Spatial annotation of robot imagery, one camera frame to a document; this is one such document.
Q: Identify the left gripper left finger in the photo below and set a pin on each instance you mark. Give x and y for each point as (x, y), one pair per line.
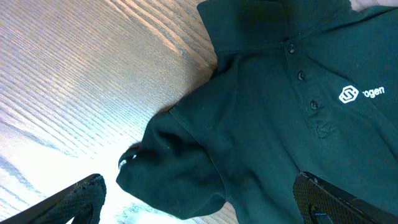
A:
(80, 203)

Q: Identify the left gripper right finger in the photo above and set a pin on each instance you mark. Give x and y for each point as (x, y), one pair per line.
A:
(321, 202)

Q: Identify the black polo shirt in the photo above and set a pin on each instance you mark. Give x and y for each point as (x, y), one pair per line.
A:
(299, 86)

